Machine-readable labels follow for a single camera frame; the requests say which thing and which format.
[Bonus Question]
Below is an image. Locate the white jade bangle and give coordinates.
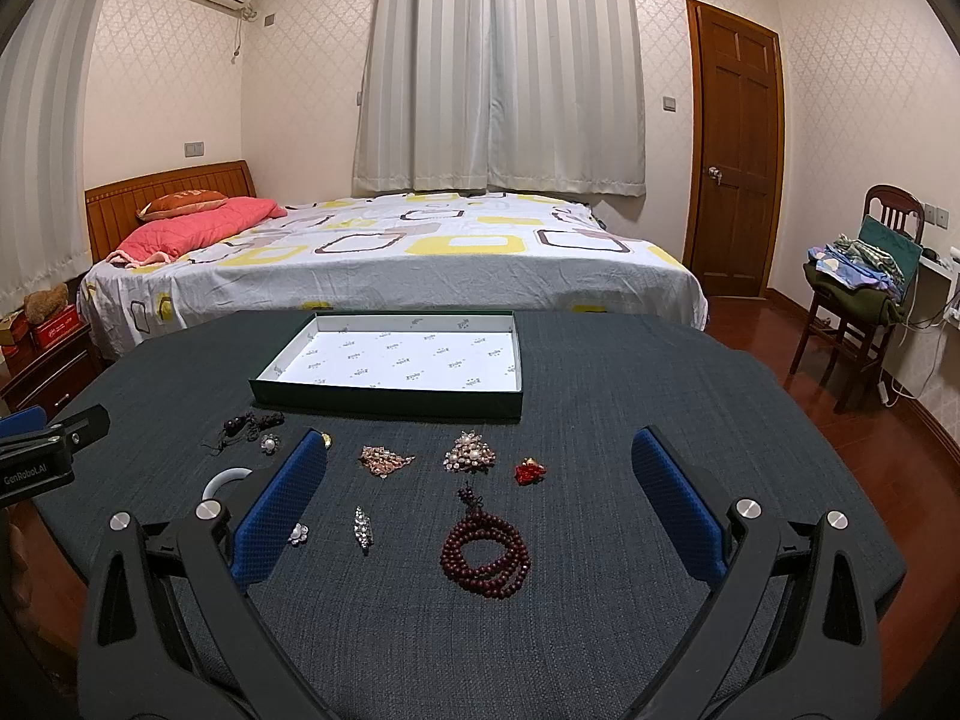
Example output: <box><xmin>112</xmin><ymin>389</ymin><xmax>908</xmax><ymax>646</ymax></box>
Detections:
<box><xmin>202</xmin><ymin>466</ymin><xmax>252</xmax><ymax>500</ymax></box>

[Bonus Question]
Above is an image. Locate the black bead cord necklace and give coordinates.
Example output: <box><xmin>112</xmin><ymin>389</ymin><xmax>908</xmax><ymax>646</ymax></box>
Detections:
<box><xmin>202</xmin><ymin>409</ymin><xmax>287</xmax><ymax>455</ymax></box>

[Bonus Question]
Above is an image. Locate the small pearl flower brooch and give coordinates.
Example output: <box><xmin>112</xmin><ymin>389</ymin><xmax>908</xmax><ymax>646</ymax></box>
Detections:
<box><xmin>288</xmin><ymin>523</ymin><xmax>309</xmax><ymax>546</ymax></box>

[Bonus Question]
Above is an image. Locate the silver leaf brooch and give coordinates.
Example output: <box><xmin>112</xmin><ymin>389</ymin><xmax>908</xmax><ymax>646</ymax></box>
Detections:
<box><xmin>353</xmin><ymin>507</ymin><xmax>374</xmax><ymax>554</ymax></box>

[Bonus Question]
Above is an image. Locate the rose gold chain bracelet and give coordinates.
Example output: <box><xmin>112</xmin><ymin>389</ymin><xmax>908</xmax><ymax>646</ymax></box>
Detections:
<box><xmin>356</xmin><ymin>443</ymin><xmax>417</xmax><ymax>481</ymax></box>

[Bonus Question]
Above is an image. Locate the dark red bead bracelet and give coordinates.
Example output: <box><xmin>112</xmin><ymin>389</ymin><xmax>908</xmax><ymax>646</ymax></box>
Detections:
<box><xmin>437</xmin><ymin>482</ymin><xmax>534</xmax><ymax>602</ymax></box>

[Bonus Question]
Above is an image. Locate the gold pearl brooch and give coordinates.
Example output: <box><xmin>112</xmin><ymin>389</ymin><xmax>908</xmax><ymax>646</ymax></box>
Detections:
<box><xmin>443</xmin><ymin>431</ymin><xmax>496</xmax><ymax>473</ymax></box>

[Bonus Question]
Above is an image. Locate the dark wooden nightstand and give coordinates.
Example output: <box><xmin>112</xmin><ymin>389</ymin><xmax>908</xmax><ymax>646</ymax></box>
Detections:
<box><xmin>2</xmin><ymin>325</ymin><xmax>103</xmax><ymax>416</ymax></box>

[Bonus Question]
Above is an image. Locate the red box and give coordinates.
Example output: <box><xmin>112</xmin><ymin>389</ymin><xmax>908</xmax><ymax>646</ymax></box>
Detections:
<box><xmin>31</xmin><ymin>304</ymin><xmax>85</xmax><ymax>351</ymax></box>

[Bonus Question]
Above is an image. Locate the brown plush toy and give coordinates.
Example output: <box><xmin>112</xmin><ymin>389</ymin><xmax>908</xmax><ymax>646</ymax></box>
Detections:
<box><xmin>23</xmin><ymin>283</ymin><xmax>70</xmax><ymax>327</ymax></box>

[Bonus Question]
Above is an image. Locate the left sheer curtain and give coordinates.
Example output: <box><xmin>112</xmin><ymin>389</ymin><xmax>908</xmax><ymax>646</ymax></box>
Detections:
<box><xmin>2</xmin><ymin>0</ymin><xmax>103</xmax><ymax>312</ymax></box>

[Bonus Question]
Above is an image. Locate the pink pillow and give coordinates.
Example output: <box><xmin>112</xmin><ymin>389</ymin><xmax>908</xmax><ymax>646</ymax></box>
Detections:
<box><xmin>104</xmin><ymin>197</ymin><xmax>288</xmax><ymax>266</ymax></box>

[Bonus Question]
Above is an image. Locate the wooden headboard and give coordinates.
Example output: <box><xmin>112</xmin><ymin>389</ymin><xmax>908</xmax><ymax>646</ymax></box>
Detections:
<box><xmin>85</xmin><ymin>160</ymin><xmax>256</xmax><ymax>263</ymax></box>

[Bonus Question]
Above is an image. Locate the orange patterned pillow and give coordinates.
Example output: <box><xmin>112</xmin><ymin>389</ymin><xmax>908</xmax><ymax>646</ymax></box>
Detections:
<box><xmin>137</xmin><ymin>188</ymin><xmax>226</xmax><ymax>223</ymax></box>

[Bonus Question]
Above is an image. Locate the dark green tablecloth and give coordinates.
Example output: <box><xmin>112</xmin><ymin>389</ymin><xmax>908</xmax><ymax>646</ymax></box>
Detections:
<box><xmin>41</xmin><ymin>312</ymin><xmax>905</xmax><ymax>718</ymax></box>

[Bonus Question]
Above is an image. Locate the wooden chair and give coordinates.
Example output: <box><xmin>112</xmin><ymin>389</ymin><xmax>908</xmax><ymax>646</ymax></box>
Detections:
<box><xmin>789</xmin><ymin>184</ymin><xmax>924</xmax><ymax>413</ymax></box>

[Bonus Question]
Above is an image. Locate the white side desk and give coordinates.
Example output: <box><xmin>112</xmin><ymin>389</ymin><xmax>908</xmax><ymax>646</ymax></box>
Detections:
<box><xmin>911</xmin><ymin>250</ymin><xmax>958</xmax><ymax>366</ymax></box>

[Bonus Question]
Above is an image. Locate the pile of clothes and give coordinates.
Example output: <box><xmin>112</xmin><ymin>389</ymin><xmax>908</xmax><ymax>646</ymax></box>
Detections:
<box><xmin>804</xmin><ymin>216</ymin><xmax>923</xmax><ymax>325</ymax></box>

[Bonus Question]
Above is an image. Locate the green white tray box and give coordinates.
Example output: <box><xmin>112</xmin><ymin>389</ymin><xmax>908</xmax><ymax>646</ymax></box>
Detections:
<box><xmin>249</xmin><ymin>312</ymin><xmax>524</xmax><ymax>426</ymax></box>

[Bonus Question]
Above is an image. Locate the bed with patterned sheet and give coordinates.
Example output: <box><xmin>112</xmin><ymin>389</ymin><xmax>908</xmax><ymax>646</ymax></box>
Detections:
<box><xmin>78</xmin><ymin>192</ymin><xmax>708</xmax><ymax>358</ymax></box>

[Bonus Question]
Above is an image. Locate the brown wooden door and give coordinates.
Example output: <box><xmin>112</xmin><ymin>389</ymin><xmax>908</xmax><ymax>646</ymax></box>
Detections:
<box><xmin>683</xmin><ymin>0</ymin><xmax>786</xmax><ymax>299</ymax></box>

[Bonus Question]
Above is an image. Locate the grey window curtain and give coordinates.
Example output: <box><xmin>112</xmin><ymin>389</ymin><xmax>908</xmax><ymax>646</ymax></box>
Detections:
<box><xmin>353</xmin><ymin>0</ymin><xmax>646</xmax><ymax>197</ymax></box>

